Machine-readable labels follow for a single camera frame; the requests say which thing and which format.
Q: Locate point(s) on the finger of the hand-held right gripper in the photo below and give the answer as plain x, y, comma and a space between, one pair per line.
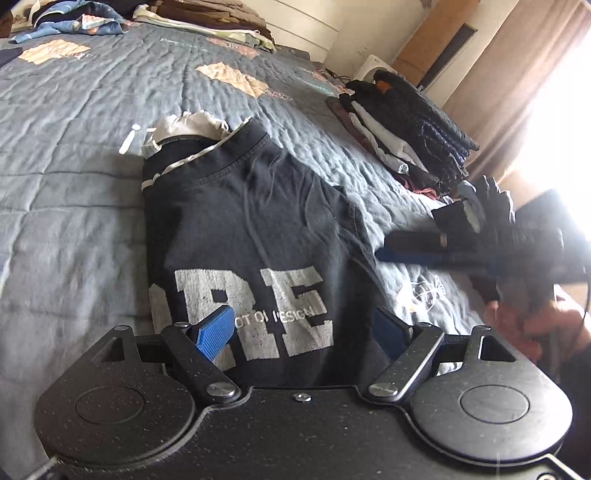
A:
434, 241
429, 258

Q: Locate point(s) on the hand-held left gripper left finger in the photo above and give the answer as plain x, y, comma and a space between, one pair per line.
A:
216, 333

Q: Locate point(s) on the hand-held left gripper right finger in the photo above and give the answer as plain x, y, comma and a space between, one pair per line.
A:
390, 332

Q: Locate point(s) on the black printed t-shirt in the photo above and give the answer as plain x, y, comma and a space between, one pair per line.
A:
258, 249

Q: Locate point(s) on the small stack of grey clothes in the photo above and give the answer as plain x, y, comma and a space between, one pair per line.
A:
475, 207

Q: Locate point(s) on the tall stack of dark clothes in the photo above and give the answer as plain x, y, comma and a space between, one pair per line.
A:
406, 134

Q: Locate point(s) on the stack of folded brown clothes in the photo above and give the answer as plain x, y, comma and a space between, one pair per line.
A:
207, 18

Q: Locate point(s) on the person's right hand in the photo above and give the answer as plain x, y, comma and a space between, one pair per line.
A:
549, 318

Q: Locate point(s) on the beige curtain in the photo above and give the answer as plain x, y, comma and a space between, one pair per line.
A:
517, 78

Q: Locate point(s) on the white box fan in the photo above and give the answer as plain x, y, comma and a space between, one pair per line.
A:
374, 69

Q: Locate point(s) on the grey-blue printed quilt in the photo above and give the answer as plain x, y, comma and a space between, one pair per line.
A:
92, 184

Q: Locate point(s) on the white headboard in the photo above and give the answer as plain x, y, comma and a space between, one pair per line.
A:
300, 18

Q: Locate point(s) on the light blue denim garment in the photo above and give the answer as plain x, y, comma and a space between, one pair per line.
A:
69, 18

